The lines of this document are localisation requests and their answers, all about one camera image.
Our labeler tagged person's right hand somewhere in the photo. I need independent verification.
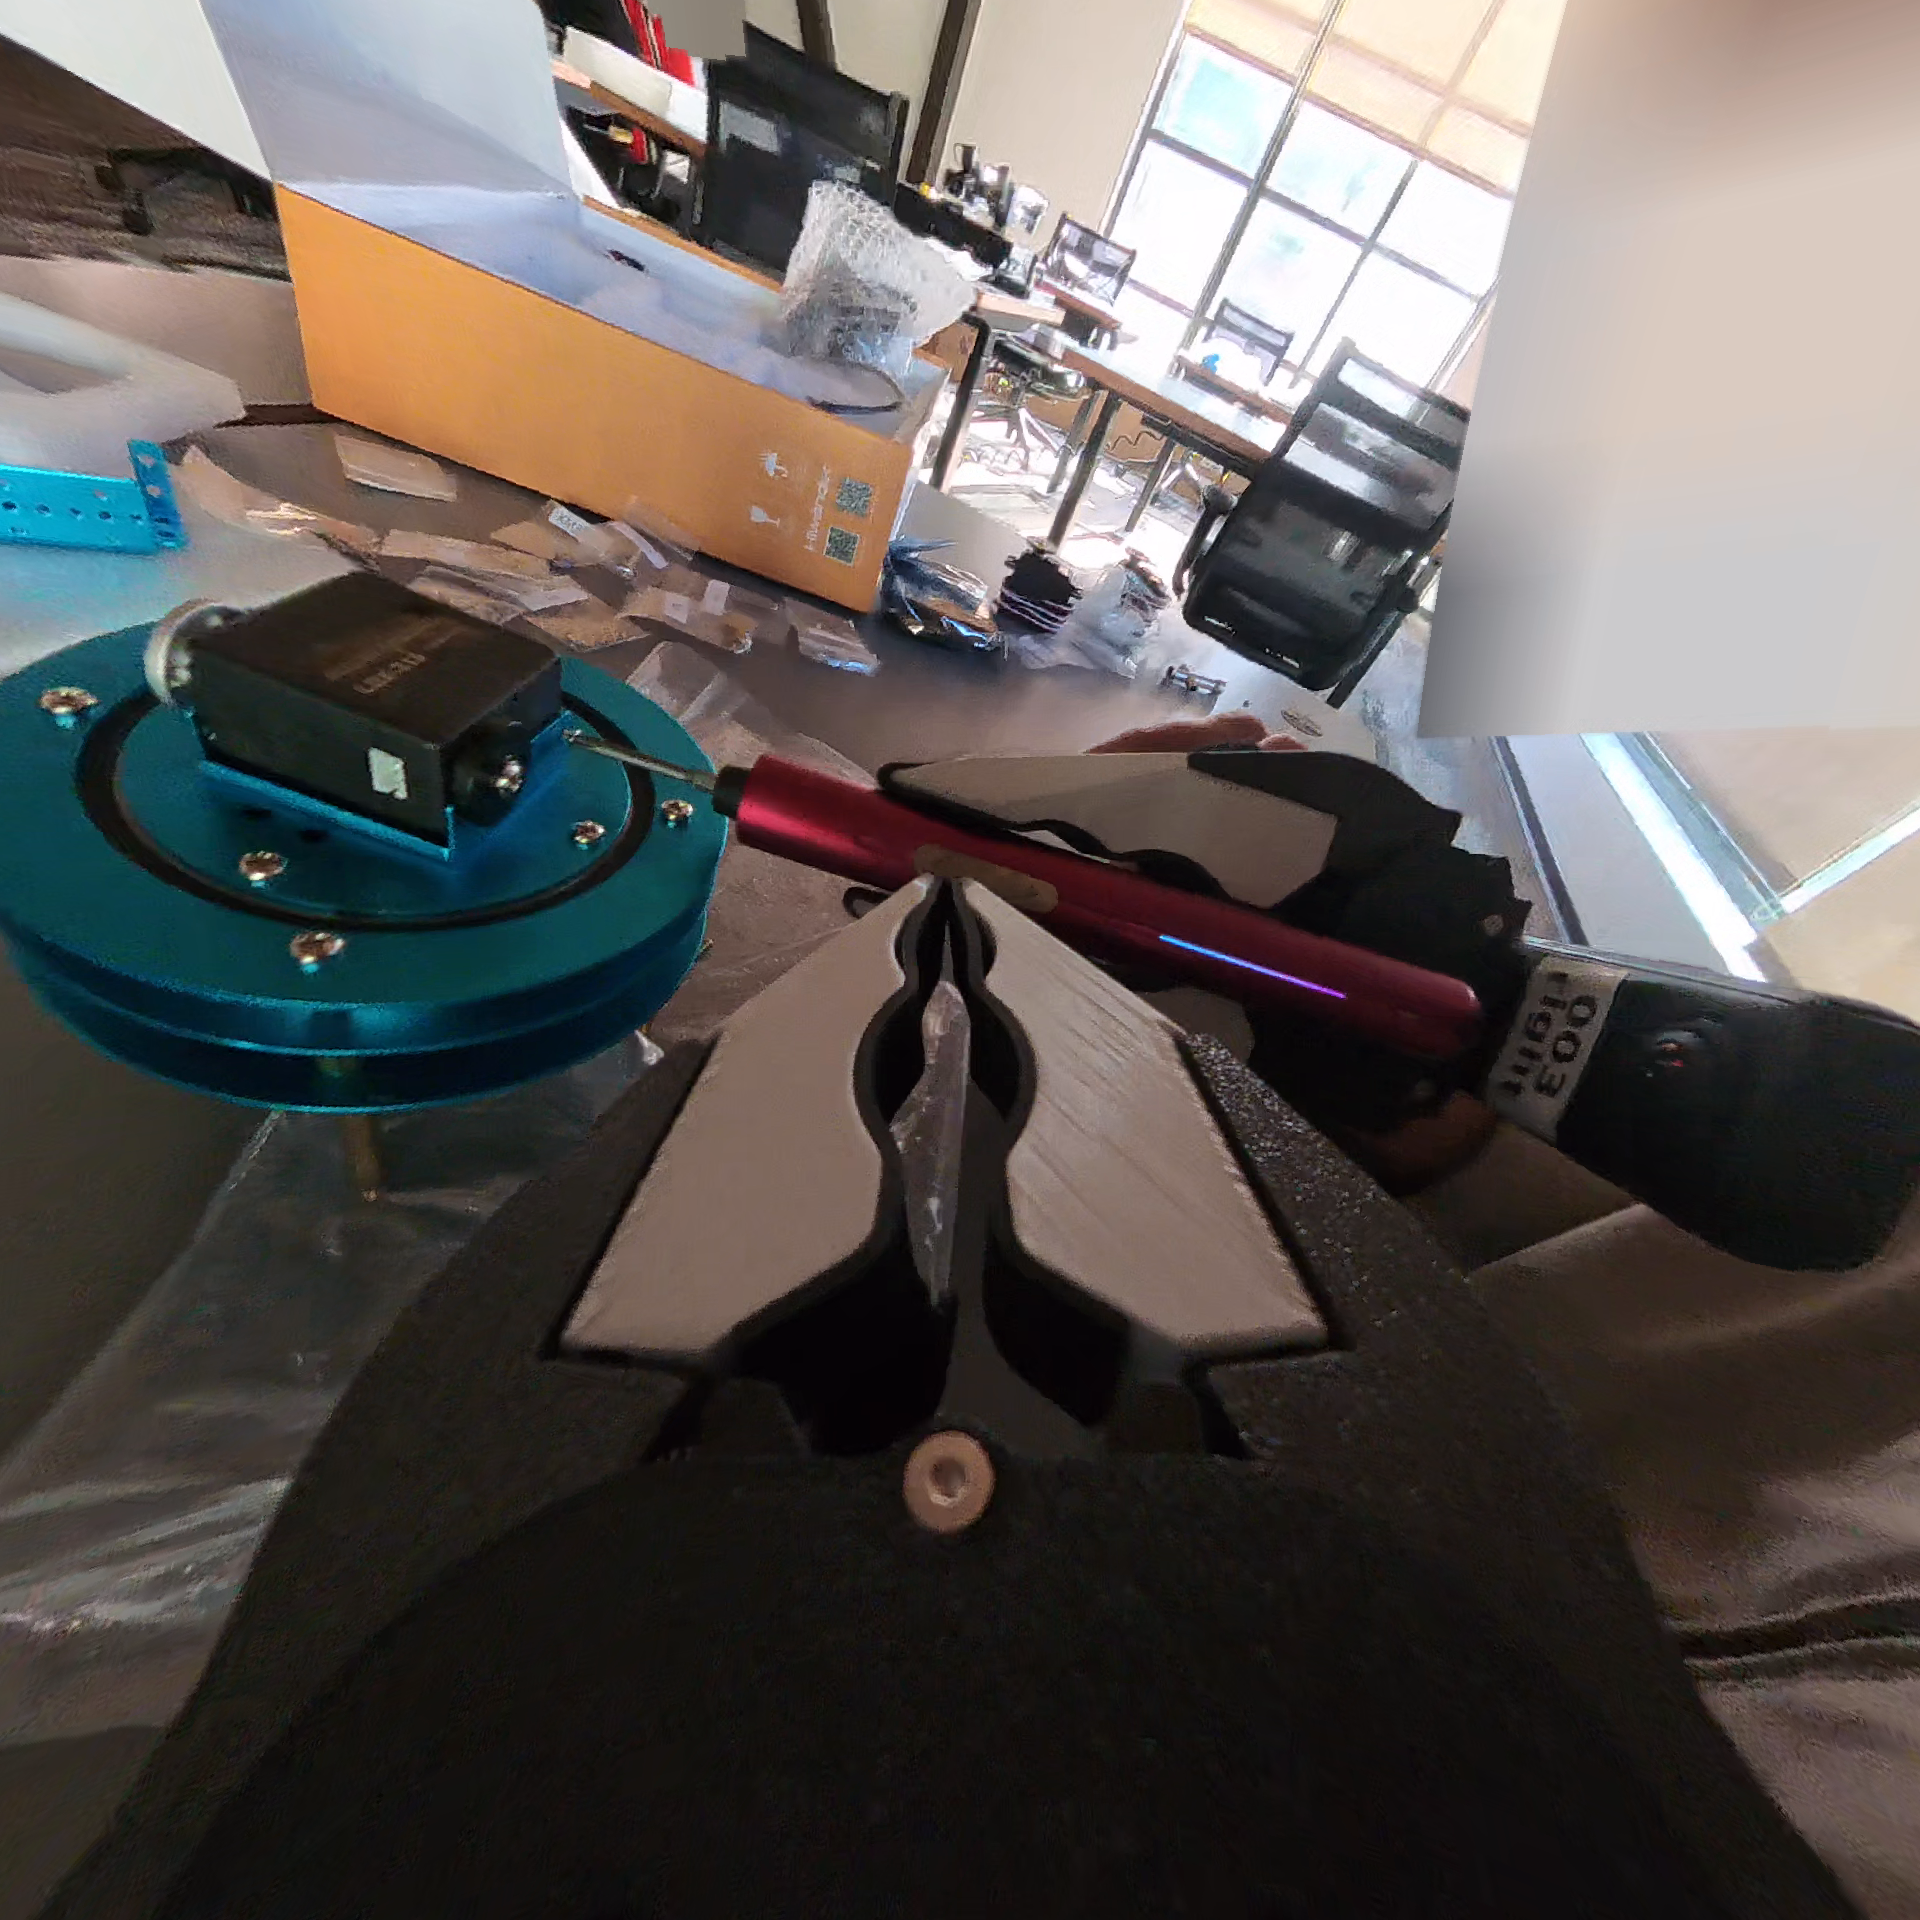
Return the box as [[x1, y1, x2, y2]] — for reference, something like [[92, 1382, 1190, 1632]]
[[1083, 713, 1312, 759]]

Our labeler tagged dark foil parts bag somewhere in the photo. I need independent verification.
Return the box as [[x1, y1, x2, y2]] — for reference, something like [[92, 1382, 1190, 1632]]
[[882, 541, 1009, 651]]

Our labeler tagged white foam block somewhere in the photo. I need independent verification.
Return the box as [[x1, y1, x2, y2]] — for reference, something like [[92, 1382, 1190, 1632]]
[[0, 291, 242, 469]]

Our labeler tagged bubble wrap bundle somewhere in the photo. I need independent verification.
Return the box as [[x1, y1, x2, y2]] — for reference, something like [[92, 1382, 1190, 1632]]
[[780, 181, 976, 363]]

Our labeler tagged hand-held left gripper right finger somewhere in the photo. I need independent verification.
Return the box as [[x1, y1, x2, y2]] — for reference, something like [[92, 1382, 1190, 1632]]
[[952, 876, 1332, 1353]]

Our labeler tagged red electric screwdriver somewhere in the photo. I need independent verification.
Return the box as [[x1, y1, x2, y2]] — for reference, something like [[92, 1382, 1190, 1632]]
[[566, 725, 1490, 1059]]

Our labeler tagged grey desk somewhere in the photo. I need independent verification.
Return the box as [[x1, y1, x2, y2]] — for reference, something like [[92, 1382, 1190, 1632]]
[[0, 255, 1516, 1502]]

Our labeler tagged small clear plastic packet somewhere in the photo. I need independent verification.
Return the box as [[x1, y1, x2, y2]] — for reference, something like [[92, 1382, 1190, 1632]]
[[889, 983, 976, 1306]]

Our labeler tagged large clear plastic bag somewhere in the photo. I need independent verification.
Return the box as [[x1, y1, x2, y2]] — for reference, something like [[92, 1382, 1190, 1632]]
[[0, 1033, 722, 1665]]

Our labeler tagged black computer monitor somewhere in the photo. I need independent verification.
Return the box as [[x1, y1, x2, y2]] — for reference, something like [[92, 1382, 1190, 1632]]
[[696, 28, 910, 273]]

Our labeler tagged black office chair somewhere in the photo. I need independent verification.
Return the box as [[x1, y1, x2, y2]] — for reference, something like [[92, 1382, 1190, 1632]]
[[1177, 343, 1474, 708]]

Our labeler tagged blue round turntable base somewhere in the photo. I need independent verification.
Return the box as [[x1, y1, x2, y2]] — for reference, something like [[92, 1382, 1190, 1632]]
[[0, 606, 733, 1196]]

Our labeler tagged orange cardboard box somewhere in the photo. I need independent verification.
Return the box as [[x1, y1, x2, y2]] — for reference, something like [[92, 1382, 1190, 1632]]
[[194, 0, 952, 615]]

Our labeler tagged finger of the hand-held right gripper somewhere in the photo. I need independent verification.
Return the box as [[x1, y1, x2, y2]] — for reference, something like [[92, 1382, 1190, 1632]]
[[917, 843, 1076, 911], [876, 746, 1343, 908]]

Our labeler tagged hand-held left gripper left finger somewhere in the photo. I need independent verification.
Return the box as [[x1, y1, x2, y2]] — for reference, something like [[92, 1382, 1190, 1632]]
[[563, 876, 963, 1353]]

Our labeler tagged pile of small screw packets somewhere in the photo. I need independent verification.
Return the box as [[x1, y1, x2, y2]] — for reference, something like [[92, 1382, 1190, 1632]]
[[194, 435, 886, 722]]

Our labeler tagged blue long U bracket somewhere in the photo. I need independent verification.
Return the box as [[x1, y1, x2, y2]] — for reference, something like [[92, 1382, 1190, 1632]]
[[0, 439, 190, 556]]

